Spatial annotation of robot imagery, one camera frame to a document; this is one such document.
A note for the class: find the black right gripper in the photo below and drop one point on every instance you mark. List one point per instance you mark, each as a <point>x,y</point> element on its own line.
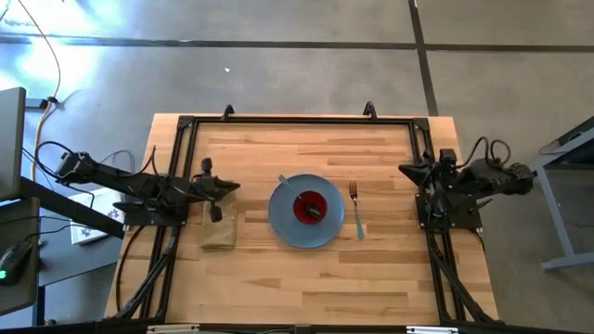
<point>438,176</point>

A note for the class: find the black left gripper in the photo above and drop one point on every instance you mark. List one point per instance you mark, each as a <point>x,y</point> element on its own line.
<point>206,190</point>

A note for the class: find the blue round plate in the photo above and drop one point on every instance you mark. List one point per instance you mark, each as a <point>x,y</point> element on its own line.
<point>283,227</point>

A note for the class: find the red bowl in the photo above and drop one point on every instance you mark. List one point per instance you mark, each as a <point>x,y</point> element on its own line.
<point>301,211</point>

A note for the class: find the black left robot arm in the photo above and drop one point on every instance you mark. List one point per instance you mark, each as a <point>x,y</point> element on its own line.
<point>116,178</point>

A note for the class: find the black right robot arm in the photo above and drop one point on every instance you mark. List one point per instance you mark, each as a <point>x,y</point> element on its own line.
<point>487,178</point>

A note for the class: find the folded tan cloth napkin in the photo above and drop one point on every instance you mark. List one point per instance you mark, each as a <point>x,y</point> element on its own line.
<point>219,232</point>

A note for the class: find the grey metal side table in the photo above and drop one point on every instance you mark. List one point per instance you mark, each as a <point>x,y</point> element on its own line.
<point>554,218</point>

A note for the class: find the white printed booklet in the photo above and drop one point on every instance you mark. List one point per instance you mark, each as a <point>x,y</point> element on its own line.
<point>88,232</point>

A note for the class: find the dark side desk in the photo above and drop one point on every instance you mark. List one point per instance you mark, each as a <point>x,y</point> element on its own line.
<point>69,264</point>

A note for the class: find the dark grey mouse pad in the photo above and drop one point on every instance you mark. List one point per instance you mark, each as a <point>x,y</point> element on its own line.
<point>18,218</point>

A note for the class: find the grey computer monitor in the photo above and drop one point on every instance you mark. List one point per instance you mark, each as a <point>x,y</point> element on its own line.
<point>11,139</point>

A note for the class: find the black computer mouse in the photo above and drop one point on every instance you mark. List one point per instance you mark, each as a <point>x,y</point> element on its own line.
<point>14,262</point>

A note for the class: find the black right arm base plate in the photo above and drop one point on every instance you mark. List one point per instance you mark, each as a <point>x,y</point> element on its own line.
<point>464,220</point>

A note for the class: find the black frame clamp hook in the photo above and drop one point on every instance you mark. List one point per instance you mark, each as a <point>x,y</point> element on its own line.
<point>370,103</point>
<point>228,106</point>

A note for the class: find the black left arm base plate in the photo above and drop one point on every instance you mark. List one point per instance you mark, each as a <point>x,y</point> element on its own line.
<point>139,217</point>

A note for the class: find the black aluminium table frame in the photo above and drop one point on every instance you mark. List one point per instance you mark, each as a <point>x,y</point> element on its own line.
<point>301,120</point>

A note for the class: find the silver frame bracket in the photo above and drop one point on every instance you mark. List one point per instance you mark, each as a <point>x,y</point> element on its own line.
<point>171,329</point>
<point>431,330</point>

